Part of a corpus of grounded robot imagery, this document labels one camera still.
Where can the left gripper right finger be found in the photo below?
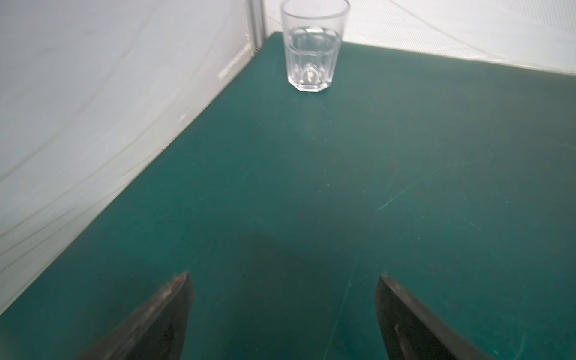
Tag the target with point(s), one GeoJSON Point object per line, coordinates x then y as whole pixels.
{"type": "Point", "coordinates": [410, 330]}

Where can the green table mat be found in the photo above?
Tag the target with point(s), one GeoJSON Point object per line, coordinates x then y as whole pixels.
{"type": "Point", "coordinates": [455, 177]}

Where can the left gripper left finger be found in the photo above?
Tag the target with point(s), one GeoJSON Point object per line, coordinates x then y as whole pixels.
{"type": "Point", "coordinates": [156, 330]}

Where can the clear drinking glass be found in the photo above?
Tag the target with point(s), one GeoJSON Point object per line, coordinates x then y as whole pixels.
{"type": "Point", "coordinates": [313, 33]}

